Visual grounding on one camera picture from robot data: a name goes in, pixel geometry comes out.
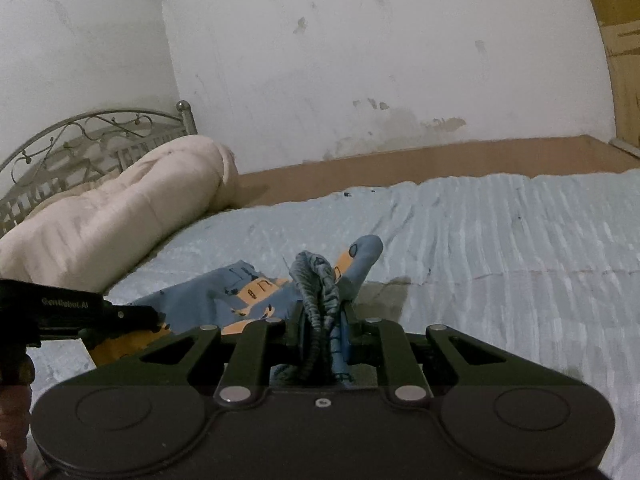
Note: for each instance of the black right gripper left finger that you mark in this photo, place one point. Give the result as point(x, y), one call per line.
point(206, 359)

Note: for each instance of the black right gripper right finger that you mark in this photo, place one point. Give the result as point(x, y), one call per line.
point(429, 367)

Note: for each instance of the blue patterned pants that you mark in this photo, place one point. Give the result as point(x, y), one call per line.
point(317, 292)

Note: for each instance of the left hand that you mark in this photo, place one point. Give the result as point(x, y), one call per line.
point(15, 412)

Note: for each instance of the cream rolled comforter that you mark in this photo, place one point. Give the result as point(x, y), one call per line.
point(90, 236)

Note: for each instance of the light blue quilted bedspread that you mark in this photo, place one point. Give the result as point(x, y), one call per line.
point(544, 267)

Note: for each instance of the metal ornate headboard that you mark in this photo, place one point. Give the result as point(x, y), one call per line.
point(82, 149)

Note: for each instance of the wooden wardrobe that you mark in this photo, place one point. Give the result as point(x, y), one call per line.
point(619, 21)

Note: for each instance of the brown bed frame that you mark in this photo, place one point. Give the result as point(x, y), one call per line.
point(527, 157)

